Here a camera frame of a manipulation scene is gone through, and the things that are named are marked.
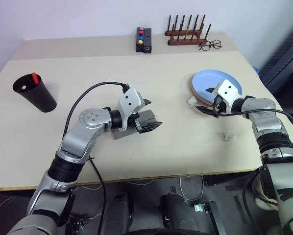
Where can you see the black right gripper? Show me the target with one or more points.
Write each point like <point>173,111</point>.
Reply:
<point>218,104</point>

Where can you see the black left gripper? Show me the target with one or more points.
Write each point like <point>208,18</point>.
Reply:
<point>134,123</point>

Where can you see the light blue plate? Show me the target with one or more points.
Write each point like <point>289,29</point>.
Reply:
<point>205,79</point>

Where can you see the black marker with red cap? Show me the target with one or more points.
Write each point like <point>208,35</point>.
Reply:
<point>35,77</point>

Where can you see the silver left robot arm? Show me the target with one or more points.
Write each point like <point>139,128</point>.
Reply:
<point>73,142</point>

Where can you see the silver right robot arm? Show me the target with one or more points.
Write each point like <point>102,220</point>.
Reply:
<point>266,122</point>

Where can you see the black-rimmed glasses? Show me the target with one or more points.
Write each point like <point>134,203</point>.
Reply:
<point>205,47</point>

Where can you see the black plastic cup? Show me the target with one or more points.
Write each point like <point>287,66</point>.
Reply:
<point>43,100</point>

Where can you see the pink plate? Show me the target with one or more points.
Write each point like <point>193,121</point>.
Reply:
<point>198,96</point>

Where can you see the white crumpled plastic piece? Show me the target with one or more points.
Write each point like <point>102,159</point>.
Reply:
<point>229,137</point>
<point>192,101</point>

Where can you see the small blue object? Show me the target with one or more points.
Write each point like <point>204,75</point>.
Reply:
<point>256,69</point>

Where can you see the brown wooden plate rack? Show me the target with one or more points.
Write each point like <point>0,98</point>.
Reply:
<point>183,42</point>

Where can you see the black box with coloured buttons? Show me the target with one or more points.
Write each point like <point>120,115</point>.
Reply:
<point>139,47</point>

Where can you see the black rectangular box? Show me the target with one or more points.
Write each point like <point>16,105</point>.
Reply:
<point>148,39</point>

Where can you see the black flat box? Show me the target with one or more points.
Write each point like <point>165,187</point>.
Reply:
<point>225,180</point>

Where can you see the dark rounded shape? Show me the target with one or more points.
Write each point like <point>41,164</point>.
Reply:
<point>118,213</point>
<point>176,213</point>

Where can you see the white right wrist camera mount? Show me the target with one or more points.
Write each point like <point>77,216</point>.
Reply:
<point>228,91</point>

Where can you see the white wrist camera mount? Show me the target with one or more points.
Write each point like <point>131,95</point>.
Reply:
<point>228,91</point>
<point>130,100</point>

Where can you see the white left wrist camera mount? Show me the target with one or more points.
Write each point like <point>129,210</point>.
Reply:
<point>130,100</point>

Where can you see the black metal bracket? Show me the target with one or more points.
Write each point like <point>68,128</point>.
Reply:
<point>212,218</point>

